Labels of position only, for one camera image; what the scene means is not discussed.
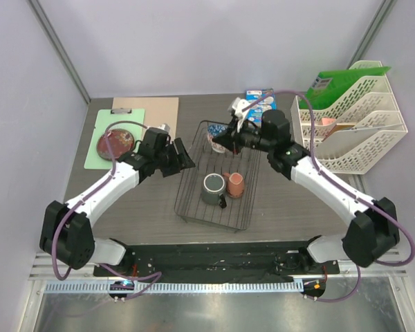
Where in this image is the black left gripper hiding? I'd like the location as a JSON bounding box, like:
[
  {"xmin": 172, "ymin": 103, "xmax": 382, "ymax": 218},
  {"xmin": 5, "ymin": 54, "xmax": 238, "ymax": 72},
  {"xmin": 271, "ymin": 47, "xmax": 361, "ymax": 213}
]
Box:
[{"xmin": 154, "ymin": 138, "xmax": 194, "ymax": 177}]

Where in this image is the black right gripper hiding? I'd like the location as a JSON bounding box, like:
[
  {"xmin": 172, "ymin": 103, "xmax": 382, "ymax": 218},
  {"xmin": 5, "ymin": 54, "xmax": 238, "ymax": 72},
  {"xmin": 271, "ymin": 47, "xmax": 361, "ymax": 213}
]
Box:
[{"xmin": 214, "ymin": 115, "xmax": 275, "ymax": 154}]

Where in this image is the white bowl red diamond pattern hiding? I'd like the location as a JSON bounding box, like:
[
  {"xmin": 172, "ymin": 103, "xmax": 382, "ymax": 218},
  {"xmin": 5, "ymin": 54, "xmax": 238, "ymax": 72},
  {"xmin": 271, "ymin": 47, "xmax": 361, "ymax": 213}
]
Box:
[{"xmin": 207, "ymin": 124, "xmax": 227, "ymax": 154}]

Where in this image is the red floral plate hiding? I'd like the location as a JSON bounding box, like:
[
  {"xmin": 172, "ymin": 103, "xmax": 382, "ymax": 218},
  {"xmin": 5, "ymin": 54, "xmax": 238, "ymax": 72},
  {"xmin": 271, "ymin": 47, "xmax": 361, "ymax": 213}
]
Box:
[{"xmin": 96, "ymin": 129, "xmax": 136, "ymax": 160}]

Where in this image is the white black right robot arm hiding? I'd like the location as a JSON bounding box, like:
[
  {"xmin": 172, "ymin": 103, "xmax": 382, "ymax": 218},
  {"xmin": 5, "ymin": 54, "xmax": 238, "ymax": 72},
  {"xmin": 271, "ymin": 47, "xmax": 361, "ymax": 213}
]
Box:
[{"xmin": 213, "ymin": 110, "xmax": 400, "ymax": 273}]

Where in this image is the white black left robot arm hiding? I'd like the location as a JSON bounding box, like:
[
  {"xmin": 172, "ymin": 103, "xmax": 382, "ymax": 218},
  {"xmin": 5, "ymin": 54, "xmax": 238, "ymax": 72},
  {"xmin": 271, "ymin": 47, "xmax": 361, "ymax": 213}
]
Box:
[{"xmin": 39, "ymin": 127, "xmax": 194, "ymax": 276}]

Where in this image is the blue picture book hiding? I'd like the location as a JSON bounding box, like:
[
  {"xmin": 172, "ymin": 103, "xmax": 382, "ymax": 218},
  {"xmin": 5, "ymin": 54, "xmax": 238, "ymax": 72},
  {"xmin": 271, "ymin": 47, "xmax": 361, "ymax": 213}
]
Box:
[{"xmin": 246, "ymin": 89, "xmax": 277, "ymax": 127}]

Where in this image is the grey ceramic mug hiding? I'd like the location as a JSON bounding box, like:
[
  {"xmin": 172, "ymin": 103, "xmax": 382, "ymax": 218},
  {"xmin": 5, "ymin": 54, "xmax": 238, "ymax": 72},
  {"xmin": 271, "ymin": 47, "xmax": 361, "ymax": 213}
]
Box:
[{"xmin": 201, "ymin": 173, "xmax": 227, "ymax": 209}]

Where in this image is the pink dotted ceramic mug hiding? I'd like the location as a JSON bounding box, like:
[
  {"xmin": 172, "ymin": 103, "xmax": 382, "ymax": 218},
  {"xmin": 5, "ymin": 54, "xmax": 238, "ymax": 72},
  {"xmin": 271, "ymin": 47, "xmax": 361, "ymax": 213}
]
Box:
[{"xmin": 223, "ymin": 172, "xmax": 245, "ymax": 199}]

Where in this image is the light green clipboard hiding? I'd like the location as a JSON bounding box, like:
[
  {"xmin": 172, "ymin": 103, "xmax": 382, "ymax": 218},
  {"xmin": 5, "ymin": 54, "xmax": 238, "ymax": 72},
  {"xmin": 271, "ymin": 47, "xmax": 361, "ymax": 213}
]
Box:
[{"xmin": 84, "ymin": 109, "xmax": 145, "ymax": 170}]

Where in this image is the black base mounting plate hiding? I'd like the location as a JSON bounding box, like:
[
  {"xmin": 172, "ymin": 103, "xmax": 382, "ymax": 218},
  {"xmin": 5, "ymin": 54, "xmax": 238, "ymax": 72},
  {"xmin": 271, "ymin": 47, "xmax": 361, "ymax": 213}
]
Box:
[{"xmin": 111, "ymin": 241, "xmax": 340, "ymax": 284}]

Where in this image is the green plastic folder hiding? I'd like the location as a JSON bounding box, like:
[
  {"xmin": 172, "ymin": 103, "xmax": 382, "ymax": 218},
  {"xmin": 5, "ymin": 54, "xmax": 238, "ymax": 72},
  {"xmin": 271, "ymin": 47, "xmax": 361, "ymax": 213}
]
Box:
[{"xmin": 305, "ymin": 66, "xmax": 391, "ymax": 110}]

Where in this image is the white plastic file organizer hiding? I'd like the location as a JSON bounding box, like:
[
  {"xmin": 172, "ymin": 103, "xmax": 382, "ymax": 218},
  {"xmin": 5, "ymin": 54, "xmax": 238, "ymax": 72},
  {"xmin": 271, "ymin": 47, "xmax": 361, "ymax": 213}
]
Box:
[{"xmin": 291, "ymin": 60, "xmax": 408, "ymax": 174}]

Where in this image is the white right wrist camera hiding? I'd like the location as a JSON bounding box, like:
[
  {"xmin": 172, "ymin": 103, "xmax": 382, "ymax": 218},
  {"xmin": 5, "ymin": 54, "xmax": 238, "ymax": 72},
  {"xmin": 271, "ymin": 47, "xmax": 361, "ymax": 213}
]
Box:
[{"xmin": 228, "ymin": 97, "xmax": 250, "ymax": 133}]

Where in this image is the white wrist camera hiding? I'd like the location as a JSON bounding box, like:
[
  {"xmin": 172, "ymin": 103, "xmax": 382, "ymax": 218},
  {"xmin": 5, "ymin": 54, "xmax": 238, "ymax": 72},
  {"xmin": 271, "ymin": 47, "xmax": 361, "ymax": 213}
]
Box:
[
  {"xmin": 228, "ymin": 97, "xmax": 250, "ymax": 133},
  {"xmin": 159, "ymin": 123, "xmax": 170, "ymax": 133}
]

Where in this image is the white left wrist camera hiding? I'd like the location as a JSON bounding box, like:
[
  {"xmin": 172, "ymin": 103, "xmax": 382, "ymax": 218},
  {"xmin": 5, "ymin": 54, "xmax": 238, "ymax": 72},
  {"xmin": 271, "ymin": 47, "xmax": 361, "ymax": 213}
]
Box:
[{"xmin": 159, "ymin": 123, "xmax": 170, "ymax": 133}]

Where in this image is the grey wire dish rack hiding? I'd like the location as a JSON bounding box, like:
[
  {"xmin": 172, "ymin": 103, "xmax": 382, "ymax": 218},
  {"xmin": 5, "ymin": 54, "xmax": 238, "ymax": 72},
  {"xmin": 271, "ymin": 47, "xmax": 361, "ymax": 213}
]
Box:
[{"xmin": 174, "ymin": 120, "xmax": 261, "ymax": 231}]

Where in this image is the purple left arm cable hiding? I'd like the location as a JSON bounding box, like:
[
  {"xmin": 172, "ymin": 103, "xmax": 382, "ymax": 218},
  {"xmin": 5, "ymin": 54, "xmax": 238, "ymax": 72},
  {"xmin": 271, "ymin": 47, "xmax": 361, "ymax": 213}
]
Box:
[{"xmin": 53, "ymin": 120, "xmax": 163, "ymax": 300}]

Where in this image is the white slotted cable duct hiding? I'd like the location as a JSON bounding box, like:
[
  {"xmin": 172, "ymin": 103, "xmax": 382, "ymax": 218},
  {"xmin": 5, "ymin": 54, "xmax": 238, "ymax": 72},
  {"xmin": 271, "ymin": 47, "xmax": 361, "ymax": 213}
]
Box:
[{"xmin": 44, "ymin": 279, "xmax": 304, "ymax": 295}]

